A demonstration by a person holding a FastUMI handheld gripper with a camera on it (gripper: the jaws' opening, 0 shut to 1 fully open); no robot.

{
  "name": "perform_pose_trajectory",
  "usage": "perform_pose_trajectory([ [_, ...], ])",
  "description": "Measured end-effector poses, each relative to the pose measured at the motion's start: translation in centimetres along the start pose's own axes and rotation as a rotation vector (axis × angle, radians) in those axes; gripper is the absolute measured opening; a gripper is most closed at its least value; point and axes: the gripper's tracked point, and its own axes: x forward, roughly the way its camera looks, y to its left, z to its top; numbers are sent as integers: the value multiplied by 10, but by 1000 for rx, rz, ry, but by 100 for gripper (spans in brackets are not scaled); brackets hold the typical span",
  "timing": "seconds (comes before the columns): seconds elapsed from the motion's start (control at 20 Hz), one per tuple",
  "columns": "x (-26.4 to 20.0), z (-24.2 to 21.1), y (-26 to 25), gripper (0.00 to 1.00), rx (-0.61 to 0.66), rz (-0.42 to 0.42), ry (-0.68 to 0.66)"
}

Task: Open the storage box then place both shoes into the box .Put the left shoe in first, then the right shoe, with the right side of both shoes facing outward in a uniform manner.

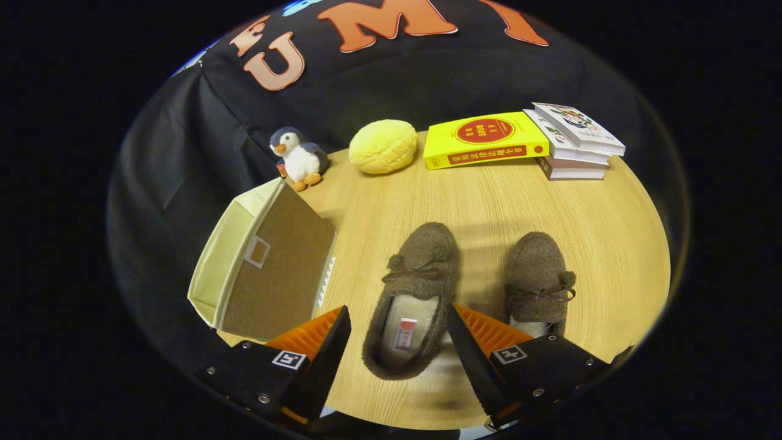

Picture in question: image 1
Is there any yellow book red label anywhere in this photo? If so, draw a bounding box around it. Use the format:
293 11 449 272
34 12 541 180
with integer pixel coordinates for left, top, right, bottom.
423 111 550 171

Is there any penguin plush toy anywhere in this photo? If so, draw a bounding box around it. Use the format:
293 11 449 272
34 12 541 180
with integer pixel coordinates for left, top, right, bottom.
269 126 329 193

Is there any white illustrated cover book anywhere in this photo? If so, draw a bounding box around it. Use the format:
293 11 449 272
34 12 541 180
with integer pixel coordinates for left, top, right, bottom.
532 102 626 156

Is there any brown fabric storage box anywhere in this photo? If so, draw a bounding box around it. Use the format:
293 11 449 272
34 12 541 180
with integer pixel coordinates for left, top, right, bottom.
187 177 338 342

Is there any black backdrop cloth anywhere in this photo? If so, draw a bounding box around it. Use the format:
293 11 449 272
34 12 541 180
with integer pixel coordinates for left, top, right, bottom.
107 0 691 367

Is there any brown fuzzy slipper shoe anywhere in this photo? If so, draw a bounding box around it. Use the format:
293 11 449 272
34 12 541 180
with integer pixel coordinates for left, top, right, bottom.
505 231 577 338
362 221 461 381

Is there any brown spine book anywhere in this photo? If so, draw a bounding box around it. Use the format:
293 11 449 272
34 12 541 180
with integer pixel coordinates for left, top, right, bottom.
536 156 607 181

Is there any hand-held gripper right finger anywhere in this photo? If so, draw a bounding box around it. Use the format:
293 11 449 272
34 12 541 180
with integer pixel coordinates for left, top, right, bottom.
446 304 612 428

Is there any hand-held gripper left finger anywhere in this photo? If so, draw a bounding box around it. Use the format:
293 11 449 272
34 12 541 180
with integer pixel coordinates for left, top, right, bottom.
194 306 353 427

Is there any yellow bun plush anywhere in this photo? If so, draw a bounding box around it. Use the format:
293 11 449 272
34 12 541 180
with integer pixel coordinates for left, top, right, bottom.
349 119 418 175

